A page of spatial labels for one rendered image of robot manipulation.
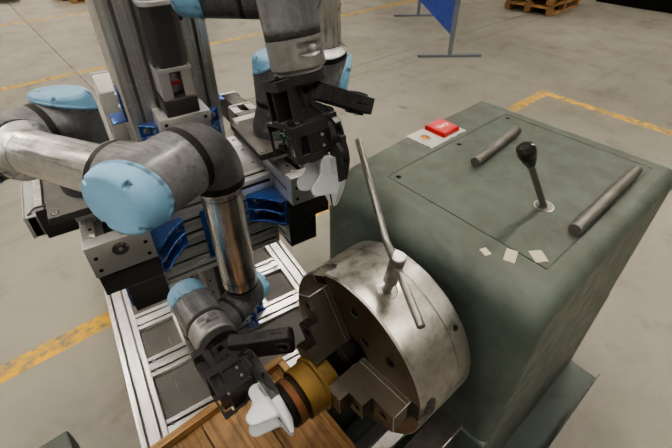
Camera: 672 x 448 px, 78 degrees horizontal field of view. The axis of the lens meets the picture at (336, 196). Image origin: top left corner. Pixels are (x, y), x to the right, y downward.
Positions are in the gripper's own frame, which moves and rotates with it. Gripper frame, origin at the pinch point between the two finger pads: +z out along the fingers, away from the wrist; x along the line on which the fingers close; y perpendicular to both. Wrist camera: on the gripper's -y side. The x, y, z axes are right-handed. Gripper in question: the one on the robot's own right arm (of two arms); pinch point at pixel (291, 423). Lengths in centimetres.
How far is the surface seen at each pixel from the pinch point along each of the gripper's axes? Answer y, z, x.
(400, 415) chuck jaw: -12.8, 10.1, 1.7
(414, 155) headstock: -50, -23, 17
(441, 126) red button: -64, -27, 18
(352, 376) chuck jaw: -11.3, 1.0, 1.9
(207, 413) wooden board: 7.9, -19.7, -17.7
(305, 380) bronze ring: -4.5, -2.4, 3.7
